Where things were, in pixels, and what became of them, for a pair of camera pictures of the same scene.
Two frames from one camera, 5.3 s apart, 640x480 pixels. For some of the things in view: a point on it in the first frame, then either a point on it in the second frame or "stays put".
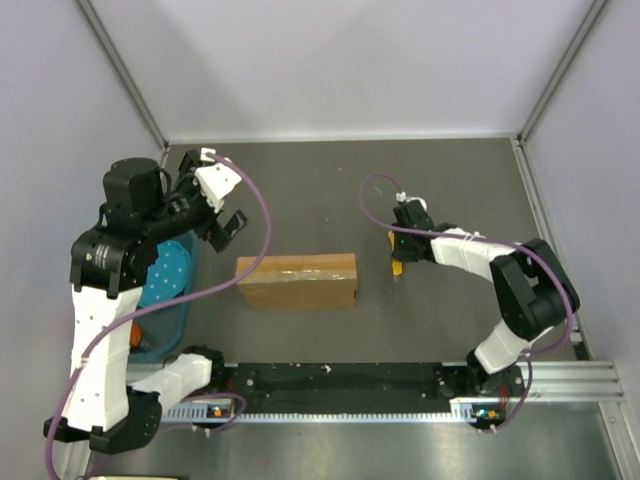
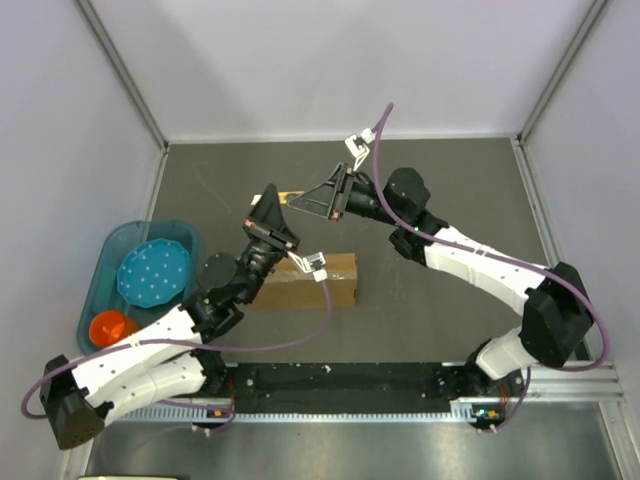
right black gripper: x=399 y=254 → x=324 y=200
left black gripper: x=219 y=235 → x=266 y=222
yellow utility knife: x=397 y=265 → x=283 y=196
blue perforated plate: x=167 y=276 stays put
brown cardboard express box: x=300 y=281 stays put
